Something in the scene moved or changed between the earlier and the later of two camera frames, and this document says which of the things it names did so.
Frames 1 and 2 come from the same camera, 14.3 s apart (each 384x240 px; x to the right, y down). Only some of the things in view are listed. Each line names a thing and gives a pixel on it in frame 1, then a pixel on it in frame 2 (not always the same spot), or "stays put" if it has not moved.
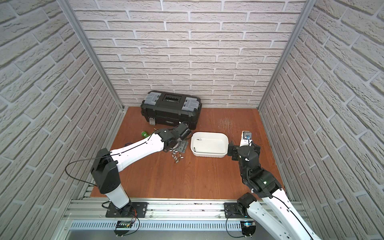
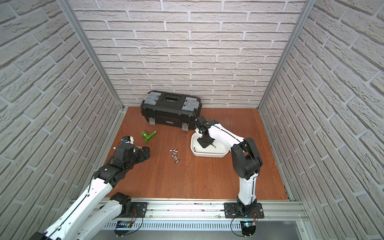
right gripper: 234,148 to 203,144
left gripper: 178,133 to 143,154
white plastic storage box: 213,144 stays put
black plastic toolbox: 166,109 stays put
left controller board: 122,224 stays put
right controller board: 248,227 stays put
